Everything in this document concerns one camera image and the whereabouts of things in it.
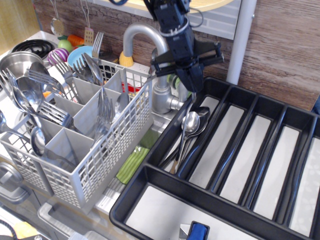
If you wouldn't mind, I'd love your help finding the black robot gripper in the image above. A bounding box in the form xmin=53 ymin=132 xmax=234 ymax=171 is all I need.
xmin=151 ymin=31 xmax=224 ymax=93

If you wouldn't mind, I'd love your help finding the yellow toy corn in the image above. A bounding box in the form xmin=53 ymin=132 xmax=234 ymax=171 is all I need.
xmin=119 ymin=51 xmax=134 ymax=68

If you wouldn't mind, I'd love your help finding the hanging wooden spatula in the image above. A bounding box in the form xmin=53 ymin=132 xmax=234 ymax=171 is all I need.
xmin=83 ymin=0 xmax=94 ymax=46

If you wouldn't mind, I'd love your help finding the light blue bowl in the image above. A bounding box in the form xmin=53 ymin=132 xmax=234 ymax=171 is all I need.
xmin=67 ymin=45 xmax=93 ymax=69

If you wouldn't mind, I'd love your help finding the steel fork cluster middle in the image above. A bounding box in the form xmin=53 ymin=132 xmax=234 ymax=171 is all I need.
xmin=92 ymin=86 xmax=114 ymax=147

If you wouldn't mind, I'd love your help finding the black cutlery tray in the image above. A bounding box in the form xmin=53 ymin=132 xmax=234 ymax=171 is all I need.
xmin=109 ymin=77 xmax=320 ymax=240

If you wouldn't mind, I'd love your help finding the grey toy faucet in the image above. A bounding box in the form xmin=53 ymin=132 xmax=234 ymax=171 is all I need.
xmin=123 ymin=22 xmax=189 ymax=114

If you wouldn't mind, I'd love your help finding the steel spoon front basket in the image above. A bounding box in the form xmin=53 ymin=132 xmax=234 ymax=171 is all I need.
xmin=30 ymin=126 xmax=76 ymax=172

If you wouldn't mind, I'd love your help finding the green toy apple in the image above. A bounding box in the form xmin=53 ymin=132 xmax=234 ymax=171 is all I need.
xmin=57 ymin=39 xmax=74 ymax=53

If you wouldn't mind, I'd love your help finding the grey plastic cutlery basket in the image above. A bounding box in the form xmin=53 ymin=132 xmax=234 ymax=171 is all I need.
xmin=0 ymin=61 xmax=153 ymax=213

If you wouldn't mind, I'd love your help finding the red toy item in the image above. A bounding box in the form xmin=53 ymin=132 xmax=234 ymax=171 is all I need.
xmin=121 ymin=82 xmax=141 ymax=93

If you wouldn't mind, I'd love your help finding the small steel spoon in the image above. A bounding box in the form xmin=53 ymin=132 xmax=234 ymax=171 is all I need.
xmin=175 ymin=93 xmax=200 ymax=164

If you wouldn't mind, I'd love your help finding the steel pot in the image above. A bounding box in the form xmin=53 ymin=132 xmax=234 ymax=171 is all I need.
xmin=0 ymin=51 xmax=44 ymax=80

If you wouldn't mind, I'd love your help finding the white metal pole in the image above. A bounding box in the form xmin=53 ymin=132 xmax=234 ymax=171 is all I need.
xmin=226 ymin=0 xmax=257 ymax=85

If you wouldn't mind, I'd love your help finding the dark steel spoon in tray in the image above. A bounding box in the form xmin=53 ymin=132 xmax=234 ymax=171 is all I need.
xmin=158 ymin=106 xmax=210 ymax=167

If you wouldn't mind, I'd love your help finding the large steel spoon left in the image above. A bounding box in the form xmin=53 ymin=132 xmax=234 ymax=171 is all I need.
xmin=3 ymin=68 xmax=44 ymax=132

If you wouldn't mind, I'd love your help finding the green striped cloth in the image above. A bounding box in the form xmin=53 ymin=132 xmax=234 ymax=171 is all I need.
xmin=116 ymin=146 xmax=150 ymax=185

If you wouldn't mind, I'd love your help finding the purple toy onion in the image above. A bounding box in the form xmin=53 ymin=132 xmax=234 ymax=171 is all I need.
xmin=47 ymin=48 xmax=69 ymax=66

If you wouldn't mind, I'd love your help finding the blue clip object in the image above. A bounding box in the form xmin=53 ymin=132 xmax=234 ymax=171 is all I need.
xmin=178 ymin=221 xmax=210 ymax=240

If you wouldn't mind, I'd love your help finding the steel fork back left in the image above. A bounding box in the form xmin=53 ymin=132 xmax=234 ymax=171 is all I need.
xmin=54 ymin=62 xmax=80 ymax=103

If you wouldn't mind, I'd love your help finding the steel fork back middle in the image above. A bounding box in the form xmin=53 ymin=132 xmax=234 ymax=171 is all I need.
xmin=73 ymin=58 xmax=95 ymax=84

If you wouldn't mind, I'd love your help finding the steel fork left cluster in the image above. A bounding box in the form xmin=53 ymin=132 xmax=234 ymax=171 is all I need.
xmin=27 ymin=69 xmax=67 ymax=99

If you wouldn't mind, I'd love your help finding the green can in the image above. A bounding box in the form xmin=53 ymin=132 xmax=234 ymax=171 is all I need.
xmin=167 ymin=74 xmax=181 ymax=90

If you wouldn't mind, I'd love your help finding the steel fork standing back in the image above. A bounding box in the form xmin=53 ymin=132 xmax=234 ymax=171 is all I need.
xmin=91 ymin=31 xmax=104 ymax=63

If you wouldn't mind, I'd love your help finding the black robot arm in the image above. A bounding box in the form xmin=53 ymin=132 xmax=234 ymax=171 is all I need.
xmin=144 ymin=0 xmax=224 ymax=93

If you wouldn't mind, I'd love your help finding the black stove burner coil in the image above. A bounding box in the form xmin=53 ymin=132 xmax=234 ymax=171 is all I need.
xmin=11 ymin=39 xmax=55 ymax=59

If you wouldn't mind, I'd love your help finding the hanging metal strainer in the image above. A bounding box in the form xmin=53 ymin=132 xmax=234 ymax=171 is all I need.
xmin=50 ymin=0 xmax=65 ymax=38

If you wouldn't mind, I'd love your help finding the steel spoon right compartment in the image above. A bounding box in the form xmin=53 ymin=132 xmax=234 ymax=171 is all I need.
xmin=112 ymin=92 xmax=130 ymax=122

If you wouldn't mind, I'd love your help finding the steel fork cluster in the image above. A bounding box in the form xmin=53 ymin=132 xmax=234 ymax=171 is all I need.
xmin=92 ymin=86 xmax=114 ymax=147
xmin=27 ymin=69 xmax=67 ymax=99

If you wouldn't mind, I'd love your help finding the orange toy carrot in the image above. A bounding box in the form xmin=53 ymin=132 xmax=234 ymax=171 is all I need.
xmin=58 ymin=34 xmax=85 ymax=47

